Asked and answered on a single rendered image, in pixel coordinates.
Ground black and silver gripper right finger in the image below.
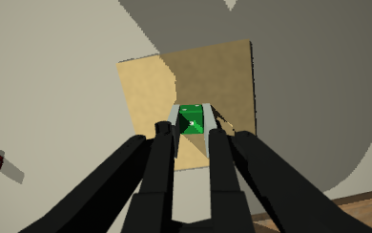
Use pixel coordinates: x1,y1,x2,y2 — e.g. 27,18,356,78
202,103,372,233

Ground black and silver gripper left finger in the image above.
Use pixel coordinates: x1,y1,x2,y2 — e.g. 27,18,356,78
18,104,180,233

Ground green die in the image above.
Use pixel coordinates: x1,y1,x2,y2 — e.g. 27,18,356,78
178,104,204,135

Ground tan flat mat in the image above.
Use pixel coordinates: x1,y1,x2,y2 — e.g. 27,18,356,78
115,39,256,170

